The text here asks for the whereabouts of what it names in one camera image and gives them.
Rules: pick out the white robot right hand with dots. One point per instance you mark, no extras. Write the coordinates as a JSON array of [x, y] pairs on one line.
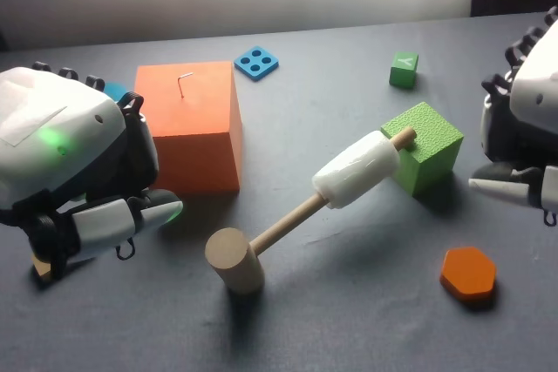
[[532, 93]]

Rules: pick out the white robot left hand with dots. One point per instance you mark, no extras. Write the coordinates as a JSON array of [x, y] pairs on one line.
[[39, 128]]

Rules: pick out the large orange cube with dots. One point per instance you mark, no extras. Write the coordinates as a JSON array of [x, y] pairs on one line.
[[192, 158]]

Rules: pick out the wooden mallet with white grip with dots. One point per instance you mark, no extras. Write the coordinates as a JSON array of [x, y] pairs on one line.
[[355, 169]]

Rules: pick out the teal round piece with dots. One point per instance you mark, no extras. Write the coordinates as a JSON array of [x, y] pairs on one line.
[[115, 91]]

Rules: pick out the plain wooden block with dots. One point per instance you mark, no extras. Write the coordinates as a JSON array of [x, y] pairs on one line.
[[42, 271]]

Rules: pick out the orange hexagon block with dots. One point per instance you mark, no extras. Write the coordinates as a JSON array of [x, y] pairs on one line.
[[468, 274]]

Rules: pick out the blue four-hole square piece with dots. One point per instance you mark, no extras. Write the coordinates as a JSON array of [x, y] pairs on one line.
[[256, 68]]

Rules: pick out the large green textured cube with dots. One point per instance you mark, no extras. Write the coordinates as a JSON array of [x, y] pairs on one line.
[[431, 145]]

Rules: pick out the small green letter cube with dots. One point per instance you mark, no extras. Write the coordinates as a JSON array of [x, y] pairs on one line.
[[403, 73]]

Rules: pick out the grey table cloth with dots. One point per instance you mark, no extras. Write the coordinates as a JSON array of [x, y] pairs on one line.
[[331, 328]]

